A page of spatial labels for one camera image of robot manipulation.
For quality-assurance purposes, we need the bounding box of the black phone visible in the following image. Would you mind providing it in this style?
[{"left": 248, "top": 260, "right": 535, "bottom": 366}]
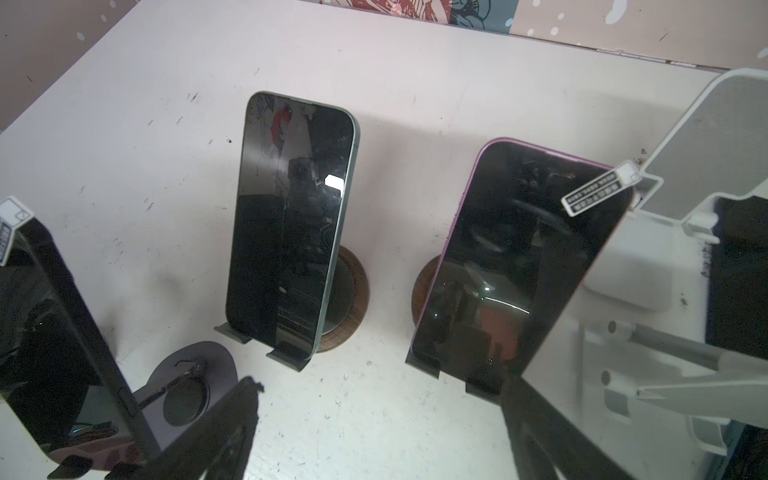
[
  {"left": 1, "top": 196, "right": 160, "bottom": 470},
  {"left": 705, "top": 196, "right": 767, "bottom": 360}
]

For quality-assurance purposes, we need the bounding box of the round wooden stand right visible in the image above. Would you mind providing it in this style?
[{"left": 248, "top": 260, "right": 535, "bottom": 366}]
[{"left": 404, "top": 253, "right": 505, "bottom": 398}]

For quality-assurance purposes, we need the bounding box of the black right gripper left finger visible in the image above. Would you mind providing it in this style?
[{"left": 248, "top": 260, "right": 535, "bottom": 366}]
[{"left": 130, "top": 377, "right": 264, "bottom": 480}]

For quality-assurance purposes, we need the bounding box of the white folding phone stand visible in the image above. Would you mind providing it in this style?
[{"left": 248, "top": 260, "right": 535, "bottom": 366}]
[{"left": 524, "top": 240, "right": 767, "bottom": 479}]

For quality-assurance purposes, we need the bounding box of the grey round phone stand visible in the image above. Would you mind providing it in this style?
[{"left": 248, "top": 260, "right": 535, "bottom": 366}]
[{"left": 46, "top": 340, "right": 241, "bottom": 480}]

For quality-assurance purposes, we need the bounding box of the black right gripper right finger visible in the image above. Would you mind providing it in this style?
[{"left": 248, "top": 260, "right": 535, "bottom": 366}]
[{"left": 500, "top": 375, "right": 632, "bottom": 479}]

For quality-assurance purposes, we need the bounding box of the purple phone on wooden stand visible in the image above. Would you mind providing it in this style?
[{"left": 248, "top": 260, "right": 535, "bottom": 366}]
[{"left": 440, "top": 138, "right": 633, "bottom": 381}]

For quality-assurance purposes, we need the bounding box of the green-edged phone on wooden stand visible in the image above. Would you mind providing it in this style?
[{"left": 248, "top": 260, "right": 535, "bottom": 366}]
[{"left": 226, "top": 91, "right": 360, "bottom": 359}]

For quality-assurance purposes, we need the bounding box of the white phone stand rear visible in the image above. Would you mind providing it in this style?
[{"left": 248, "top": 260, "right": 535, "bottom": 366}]
[{"left": 561, "top": 68, "right": 767, "bottom": 312}]

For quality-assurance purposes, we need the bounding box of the round wooden stand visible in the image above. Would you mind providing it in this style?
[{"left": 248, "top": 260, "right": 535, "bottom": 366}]
[
  {"left": 404, "top": 253, "right": 505, "bottom": 398},
  {"left": 215, "top": 242, "right": 370, "bottom": 371}
]

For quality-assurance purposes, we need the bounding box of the round wooden stand left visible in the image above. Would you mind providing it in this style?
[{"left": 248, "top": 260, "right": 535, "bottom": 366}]
[{"left": 215, "top": 242, "right": 370, "bottom": 371}]

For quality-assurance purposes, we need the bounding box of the black phone on grey stand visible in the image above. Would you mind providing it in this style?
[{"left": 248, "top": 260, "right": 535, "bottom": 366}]
[{"left": 1, "top": 196, "right": 160, "bottom": 470}]

